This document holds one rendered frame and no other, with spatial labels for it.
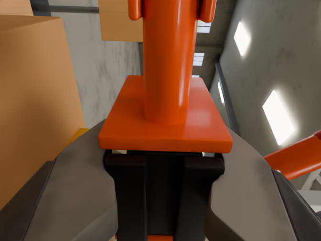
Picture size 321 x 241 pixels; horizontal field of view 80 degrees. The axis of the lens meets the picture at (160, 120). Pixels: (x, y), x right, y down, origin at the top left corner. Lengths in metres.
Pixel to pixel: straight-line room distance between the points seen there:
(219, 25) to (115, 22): 8.23
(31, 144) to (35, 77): 0.07
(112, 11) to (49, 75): 1.37
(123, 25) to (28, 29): 1.38
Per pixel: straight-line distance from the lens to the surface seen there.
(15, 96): 0.21
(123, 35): 1.60
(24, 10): 0.99
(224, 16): 9.51
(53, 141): 0.26
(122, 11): 1.59
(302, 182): 3.46
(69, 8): 2.00
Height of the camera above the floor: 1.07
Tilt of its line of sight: level
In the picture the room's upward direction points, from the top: 92 degrees clockwise
